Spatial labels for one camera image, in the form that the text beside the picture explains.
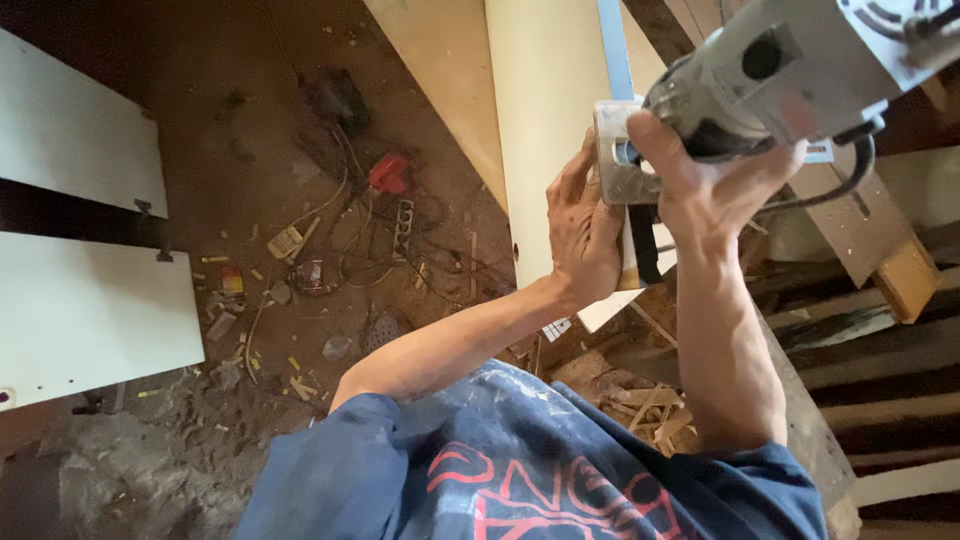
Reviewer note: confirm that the person's right hand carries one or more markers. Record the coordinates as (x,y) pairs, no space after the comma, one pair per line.
(705,195)

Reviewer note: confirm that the person's left hand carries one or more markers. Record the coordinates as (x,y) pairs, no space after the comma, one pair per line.
(581,240)

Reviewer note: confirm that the person's left fingers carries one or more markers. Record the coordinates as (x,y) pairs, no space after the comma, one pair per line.
(574,165)

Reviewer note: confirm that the cream laminated board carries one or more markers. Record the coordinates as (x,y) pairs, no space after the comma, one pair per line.
(544,135)

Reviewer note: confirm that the grey electric trimmer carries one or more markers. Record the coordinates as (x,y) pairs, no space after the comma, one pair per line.
(795,75)

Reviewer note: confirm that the blue edge strip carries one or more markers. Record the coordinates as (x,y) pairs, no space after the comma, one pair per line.
(616,45)

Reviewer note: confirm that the bare plywood board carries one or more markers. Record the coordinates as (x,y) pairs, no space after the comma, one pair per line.
(442,75)

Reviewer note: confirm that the grey power strip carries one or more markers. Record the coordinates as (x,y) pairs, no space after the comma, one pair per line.
(403,229)

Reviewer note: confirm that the red power tool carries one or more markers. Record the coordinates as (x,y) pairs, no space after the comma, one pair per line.
(388,174)

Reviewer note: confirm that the black power tool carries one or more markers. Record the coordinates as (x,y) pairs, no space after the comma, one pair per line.
(337,97)

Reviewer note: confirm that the perforated metal disc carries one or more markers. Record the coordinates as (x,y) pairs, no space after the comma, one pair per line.
(382,332)

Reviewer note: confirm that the pile of wood scraps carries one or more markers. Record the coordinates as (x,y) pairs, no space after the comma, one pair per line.
(656,416)

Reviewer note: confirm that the small printed packet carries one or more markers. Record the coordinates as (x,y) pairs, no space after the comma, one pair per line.
(309,276)

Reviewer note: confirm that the plywood jig with block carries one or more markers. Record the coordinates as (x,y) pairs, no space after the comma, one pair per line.
(862,225)

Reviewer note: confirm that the beige plug adapter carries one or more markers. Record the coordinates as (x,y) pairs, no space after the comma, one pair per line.
(285,241)

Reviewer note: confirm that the grey stone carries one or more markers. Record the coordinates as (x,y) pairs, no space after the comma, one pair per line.
(336,348)

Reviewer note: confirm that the person's blue printed shirt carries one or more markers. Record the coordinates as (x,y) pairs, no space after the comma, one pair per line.
(525,465)

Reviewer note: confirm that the yellow red small box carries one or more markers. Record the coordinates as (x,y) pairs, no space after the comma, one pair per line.
(232,281)

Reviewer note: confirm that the stack of wooden slats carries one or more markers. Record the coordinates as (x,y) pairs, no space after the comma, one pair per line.
(885,390)

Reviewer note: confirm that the white panel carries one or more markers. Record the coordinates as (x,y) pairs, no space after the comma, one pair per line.
(90,315)
(75,127)

